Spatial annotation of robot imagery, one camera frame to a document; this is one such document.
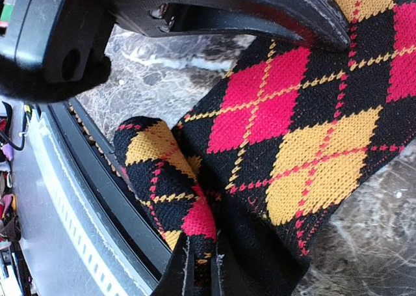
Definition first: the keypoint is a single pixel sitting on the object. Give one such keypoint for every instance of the black argyle sock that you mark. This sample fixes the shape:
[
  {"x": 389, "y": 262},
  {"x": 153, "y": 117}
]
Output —
[{"x": 282, "y": 140}]

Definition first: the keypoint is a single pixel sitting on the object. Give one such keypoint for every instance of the white slotted cable duct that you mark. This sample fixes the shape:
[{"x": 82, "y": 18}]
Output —
[{"x": 90, "y": 242}]

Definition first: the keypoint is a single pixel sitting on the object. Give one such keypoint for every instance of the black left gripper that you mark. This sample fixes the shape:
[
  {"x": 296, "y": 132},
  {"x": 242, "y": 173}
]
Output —
[{"x": 53, "y": 50}]

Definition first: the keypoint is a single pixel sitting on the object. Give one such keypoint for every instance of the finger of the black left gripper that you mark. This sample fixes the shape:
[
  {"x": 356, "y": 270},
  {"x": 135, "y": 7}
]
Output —
[{"x": 308, "y": 23}]

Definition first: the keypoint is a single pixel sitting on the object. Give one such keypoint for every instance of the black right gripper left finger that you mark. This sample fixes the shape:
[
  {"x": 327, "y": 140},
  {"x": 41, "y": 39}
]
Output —
[{"x": 179, "y": 277}]

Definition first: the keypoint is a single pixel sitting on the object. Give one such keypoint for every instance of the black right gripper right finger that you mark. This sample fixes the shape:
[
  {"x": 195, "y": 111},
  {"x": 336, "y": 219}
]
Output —
[{"x": 255, "y": 264}]

